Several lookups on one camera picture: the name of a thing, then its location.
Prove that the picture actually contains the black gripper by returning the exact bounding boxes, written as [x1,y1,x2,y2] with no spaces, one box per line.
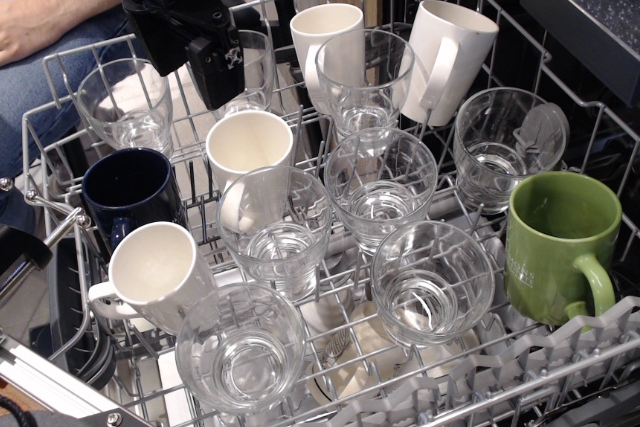
[123,0,244,110]

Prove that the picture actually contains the green ceramic mug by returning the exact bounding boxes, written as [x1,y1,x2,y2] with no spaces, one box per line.
[504,171,622,326]

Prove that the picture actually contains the white mug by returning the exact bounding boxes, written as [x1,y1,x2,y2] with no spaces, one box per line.
[205,109,295,234]
[289,3,364,115]
[88,222,216,335]
[401,0,499,127]

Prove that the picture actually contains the white mug back centre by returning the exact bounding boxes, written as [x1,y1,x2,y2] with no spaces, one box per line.
[289,3,364,115]

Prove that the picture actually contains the dark blue ceramic mug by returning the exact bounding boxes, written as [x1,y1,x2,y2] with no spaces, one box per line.
[82,148,187,253]

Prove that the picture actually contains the white mug front left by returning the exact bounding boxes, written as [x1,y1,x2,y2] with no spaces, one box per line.
[88,222,216,335]

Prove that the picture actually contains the white mug back right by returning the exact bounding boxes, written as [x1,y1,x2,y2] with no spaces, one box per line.
[401,0,499,127]

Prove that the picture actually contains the person's bare hand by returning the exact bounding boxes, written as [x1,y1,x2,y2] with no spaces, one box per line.
[1,0,41,66]

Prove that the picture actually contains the clear glass back middle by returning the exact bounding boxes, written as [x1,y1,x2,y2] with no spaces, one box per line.
[214,30,275,120]

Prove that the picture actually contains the clear glass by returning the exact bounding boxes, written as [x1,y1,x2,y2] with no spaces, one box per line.
[315,28,415,141]
[371,220,495,347]
[214,30,275,120]
[324,128,438,255]
[453,87,570,214]
[217,166,332,301]
[175,283,306,414]
[76,58,174,157]

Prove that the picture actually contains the clear glass back left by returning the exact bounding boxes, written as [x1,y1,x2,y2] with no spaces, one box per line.
[76,58,174,157]

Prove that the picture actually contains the clear glass back centre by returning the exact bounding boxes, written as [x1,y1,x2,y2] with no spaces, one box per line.
[315,28,415,141]

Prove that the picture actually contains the clear glass centre left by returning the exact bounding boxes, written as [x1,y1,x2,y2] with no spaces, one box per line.
[217,166,332,301]

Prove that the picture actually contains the clear glass front left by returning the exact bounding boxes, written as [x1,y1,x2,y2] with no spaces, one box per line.
[175,283,306,414]

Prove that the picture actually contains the clear glass front right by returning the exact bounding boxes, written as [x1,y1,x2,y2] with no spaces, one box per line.
[371,220,495,347]

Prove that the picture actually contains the white plate below rack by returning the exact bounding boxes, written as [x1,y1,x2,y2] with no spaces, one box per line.
[307,302,480,405]

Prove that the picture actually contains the dark speckled countertop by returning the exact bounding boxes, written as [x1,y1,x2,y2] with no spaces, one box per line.
[520,0,639,107]

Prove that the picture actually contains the grey plastic tine row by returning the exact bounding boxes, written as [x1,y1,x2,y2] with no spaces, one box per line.
[279,295,640,427]

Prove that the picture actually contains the grey wire dishwasher rack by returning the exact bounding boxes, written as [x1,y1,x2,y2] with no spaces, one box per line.
[32,0,639,426]

